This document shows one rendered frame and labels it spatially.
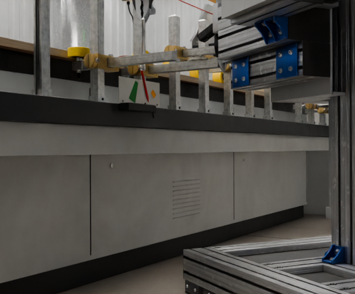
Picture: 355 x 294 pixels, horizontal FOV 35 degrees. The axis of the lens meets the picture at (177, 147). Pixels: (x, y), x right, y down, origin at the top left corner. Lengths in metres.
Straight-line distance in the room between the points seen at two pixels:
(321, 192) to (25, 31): 7.89
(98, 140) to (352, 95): 0.88
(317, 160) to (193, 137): 2.27
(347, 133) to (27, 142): 0.92
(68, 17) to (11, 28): 4.86
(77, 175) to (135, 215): 0.41
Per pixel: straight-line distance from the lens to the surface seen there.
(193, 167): 2.88
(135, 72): 2.12
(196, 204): 2.92
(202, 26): 2.61
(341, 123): 1.58
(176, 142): 2.37
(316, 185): 4.65
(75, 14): 6.36
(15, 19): 11.21
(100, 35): 1.98
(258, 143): 3.12
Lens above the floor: 0.54
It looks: level
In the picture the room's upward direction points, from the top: straight up
